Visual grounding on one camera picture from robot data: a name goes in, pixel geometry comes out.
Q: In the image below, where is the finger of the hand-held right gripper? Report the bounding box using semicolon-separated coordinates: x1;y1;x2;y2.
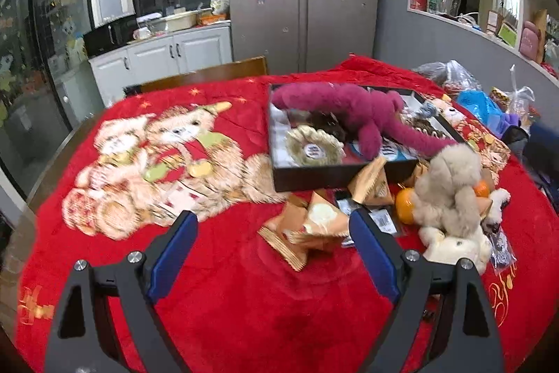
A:
524;120;559;203

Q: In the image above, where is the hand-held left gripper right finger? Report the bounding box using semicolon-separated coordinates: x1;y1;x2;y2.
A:
349;207;505;373

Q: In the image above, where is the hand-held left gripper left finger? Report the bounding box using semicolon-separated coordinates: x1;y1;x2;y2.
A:
44;210;199;373

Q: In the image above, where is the tan triangular snack packet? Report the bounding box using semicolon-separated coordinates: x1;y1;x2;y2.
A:
257;200;315;272
348;158;394;208
301;189;352;251

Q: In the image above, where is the black shallow box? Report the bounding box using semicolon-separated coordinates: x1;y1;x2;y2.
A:
267;82;468;192

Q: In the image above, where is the brown white fuzzy hair claw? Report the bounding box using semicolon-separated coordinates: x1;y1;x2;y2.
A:
411;117;450;142

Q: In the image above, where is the round gold-rimmed cookie pack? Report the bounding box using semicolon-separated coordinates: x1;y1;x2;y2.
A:
285;125;345;166

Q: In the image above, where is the brown crochet scrunchie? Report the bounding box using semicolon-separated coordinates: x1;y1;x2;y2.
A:
301;113;350;135

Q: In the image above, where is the pink plush toy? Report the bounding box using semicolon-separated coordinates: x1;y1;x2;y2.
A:
271;82;457;160

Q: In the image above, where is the black grey cloth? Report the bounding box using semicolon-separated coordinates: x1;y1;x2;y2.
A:
502;126;531;155

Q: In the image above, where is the purple cloth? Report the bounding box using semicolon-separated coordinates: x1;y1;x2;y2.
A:
500;111;525;133

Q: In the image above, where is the clear packet with black print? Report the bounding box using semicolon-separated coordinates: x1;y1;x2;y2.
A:
336;189;402;247
487;224;518;269

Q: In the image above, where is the clear bag of bread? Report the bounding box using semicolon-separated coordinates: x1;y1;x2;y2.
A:
507;65;536;124

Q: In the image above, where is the jar with patterned lid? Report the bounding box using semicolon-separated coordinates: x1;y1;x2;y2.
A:
488;87;509;112

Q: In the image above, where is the blue plastic bag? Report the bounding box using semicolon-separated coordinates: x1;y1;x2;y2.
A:
456;90;503;129

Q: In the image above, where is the white plush toy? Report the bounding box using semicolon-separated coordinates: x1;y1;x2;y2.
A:
419;187;511;274

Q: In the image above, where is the red printed blanket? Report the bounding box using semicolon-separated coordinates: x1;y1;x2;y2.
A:
13;55;559;373

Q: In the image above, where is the beige fluffy plush toy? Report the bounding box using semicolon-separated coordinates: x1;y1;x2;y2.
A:
413;145;485;238

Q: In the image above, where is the blue white packet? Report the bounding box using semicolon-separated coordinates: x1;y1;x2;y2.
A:
349;139;420;162

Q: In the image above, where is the green label box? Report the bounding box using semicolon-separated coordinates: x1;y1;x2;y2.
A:
498;23;518;46

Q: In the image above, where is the clear plastic bag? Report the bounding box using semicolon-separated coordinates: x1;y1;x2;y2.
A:
413;60;481;94

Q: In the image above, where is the wooden chair back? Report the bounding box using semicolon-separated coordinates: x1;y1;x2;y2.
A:
124;56;269;94

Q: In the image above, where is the white kitchen cabinet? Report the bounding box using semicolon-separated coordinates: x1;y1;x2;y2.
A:
88;24;233;107

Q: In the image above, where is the black microwave oven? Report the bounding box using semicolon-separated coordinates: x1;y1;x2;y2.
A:
83;15;137;59

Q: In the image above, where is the white basin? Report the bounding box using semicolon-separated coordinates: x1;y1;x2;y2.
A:
164;10;198;32

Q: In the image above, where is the glass sliding door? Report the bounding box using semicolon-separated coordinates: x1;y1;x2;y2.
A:
0;0;94;190

